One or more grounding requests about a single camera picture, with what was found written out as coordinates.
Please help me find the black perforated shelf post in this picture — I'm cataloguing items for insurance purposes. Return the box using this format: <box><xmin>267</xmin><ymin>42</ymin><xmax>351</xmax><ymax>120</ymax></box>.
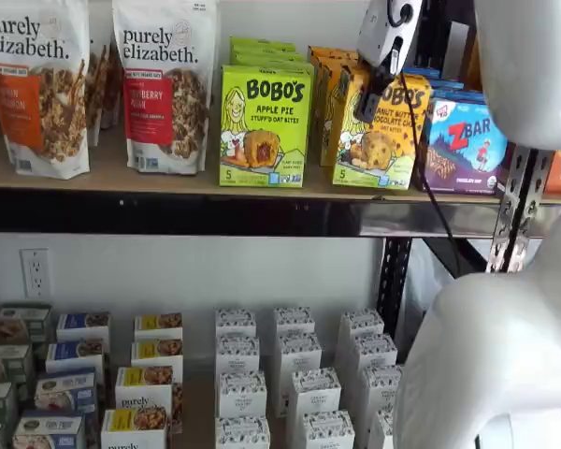
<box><xmin>381</xmin><ymin>237</ymin><xmax>413</xmax><ymax>343</ymax></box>

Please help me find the white wall outlet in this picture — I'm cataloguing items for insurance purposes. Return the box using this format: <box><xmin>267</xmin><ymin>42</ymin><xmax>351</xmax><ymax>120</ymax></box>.
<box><xmin>19</xmin><ymin>247</ymin><xmax>51</xmax><ymax>299</ymax></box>

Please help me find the granola bag orange label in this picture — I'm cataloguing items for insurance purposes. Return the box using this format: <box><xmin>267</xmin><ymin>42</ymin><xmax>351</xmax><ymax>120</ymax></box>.
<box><xmin>0</xmin><ymin>0</ymin><xmax>93</xmax><ymax>181</ymax></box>

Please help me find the black metal shelf beam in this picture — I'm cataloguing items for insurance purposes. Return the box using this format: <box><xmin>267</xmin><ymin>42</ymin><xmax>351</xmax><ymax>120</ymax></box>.
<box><xmin>0</xmin><ymin>186</ymin><xmax>561</xmax><ymax>240</ymax></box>

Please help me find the yellow apple pie box right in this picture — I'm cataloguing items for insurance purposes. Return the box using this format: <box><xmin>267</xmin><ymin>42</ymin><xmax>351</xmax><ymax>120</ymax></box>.
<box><xmin>228</xmin><ymin>49</ymin><xmax>309</xmax><ymax>67</ymax></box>

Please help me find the blue granola box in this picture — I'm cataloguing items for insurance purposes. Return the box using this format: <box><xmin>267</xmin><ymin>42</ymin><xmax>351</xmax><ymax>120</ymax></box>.
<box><xmin>45</xmin><ymin>340</ymin><xmax>106</xmax><ymax>381</ymax></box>
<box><xmin>12</xmin><ymin>411</ymin><xmax>87</xmax><ymax>449</ymax></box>
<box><xmin>55</xmin><ymin>311</ymin><xmax>111</xmax><ymax>352</ymax></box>
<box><xmin>34</xmin><ymin>371</ymin><xmax>97</xmax><ymax>416</ymax></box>

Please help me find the granola bag red label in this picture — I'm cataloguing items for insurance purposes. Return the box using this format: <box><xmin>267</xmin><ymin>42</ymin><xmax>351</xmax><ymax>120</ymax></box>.
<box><xmin>111</xmin><ymin>0</ymin><xmax>223</xmax><ymax>177</ymax></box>

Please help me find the green Bobo's apple pie box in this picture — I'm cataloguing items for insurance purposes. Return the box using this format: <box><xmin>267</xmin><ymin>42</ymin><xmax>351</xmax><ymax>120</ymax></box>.
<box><xmin>218</xmin><ymin>63</ymin><xmax>315</xmax><ymax>188</ymax></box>
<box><xmin>229</xmin><ymin>36</ymin><xmax>296</xmax><ymax>53</ymax></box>

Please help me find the wooden shelf board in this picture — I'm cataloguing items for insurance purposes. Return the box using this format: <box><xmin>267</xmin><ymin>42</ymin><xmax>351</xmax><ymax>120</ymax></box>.
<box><xmin>0</xmin><ymin>303</ymin><xmax>403</xmax><ymax>449</ymax></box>
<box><xmin>0</xmin><ymin>123</ymin><xmax>561</xmax><ymax>207</ymax></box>

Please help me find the perforated silver shelf post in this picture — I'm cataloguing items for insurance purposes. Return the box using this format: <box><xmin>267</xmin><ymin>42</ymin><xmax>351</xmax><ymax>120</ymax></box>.
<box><xmin>484</xmin><ymin>144</ymin><xmax>555</xmax><ymax>275</ymax></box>

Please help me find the yellow granola box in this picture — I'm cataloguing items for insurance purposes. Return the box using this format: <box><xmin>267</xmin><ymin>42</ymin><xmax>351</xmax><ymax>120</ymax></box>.
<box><xmin>100</xmin><ymin>408</ymin><xmax>168</xmax><ymax>449</ymax></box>
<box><xmin>115</xmin><ymin>366</ymin><xmax>174</xmax><ymax>417</ymax></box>
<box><xmin>134</xmin><ymin>312</ymin><xmax>184</xmax><ymax>342</ymax></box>
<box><xmin>130</xmin><ymin>339</ymin><xmax>184</xmax><ymax>375</ymax></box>

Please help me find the white patterned box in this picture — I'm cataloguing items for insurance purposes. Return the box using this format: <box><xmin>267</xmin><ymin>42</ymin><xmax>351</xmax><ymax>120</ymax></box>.
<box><xmin>214</xmin><ymin>334</ymin><xmax>261</xmax><ymax>376</ymax></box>
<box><xmin>301</xmin><ymin>410</ymin><xmax>356</xmax><ymax>449</ymax></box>
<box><xmin>287</xmin><ymin>368</ymin><xmax>342</xmax><ymax>423</ymax></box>
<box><xmin>278</xmin><ymin>332</ymin><xmax>324</xmax><ymax>398</ymax></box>
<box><xmin>274</xmin><ymin>306</ymin><xmax>316</xmax><ymax>339</ymax></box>
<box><xmin>217</xmin><ymin>371</ymin><xmax>268</xmax><ymax>420</ymax></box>
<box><xmin>214</xmin><ymin>415</ymin><xmax>271</xmax><ymax>449</ymax></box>
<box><xmin>214</xmin><ymin>307</ymin><xmax>258</xmax><ymax>340</ymax></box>
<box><xmin>370</xmin><ymin>411</ymin><xmax>396</xmax><ymax>449</ymax></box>
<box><xmin>350</xmin><ymin>333</ymin><xmax>398</xmax><ymax>376</ymax></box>
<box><xmin>359</xmin><ymin>364</ymin><xmax>405</xmax><ymax>422</ymax></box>
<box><xmin>338</xmin><ymin>309</ymin><xmax>385</xmax><ymax>367</ymax></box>

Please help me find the white granola bag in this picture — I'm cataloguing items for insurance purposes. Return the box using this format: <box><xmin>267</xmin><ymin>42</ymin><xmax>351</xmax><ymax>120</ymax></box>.
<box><xmin>86</xmin><ymin>0</ymin><xmax>125</xmax><ymax>149</ymax></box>

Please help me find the black cable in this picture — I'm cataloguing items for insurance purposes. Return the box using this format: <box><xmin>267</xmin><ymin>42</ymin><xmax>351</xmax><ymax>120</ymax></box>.
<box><xmin>386</xmin><ymin>0</ymin><xmax>465</xmax><ymax>278</ymax></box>

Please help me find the black diagonal shelf brace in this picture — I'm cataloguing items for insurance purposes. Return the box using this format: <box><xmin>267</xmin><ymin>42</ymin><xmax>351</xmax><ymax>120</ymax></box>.
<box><xmin>423</xmin><ymin>238</ymin><xmax>487</xmax><ymax>282</ymax></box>

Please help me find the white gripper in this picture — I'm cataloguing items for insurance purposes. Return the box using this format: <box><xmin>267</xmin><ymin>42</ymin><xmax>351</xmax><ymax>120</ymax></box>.
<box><xmin>354</xmin><ymin>0</ymin><xmax>424</xmax><ymax>125</ymax></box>

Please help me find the orange Bobo's peanut butter box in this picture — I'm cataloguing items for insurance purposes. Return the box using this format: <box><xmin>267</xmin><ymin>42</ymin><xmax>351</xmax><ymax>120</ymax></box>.
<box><xmin>317</xmin><ymin>60</ymin><xmax>357</xmax><ymax>167</ymax></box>
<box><xmin>307</xmin><ymin>45</ymin><xmax>359</xmax><ymax>152</ymax></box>
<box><xmin>332</xmin><ymin>73</ymin><xmax>432</xmax><ymax>191</ymax></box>

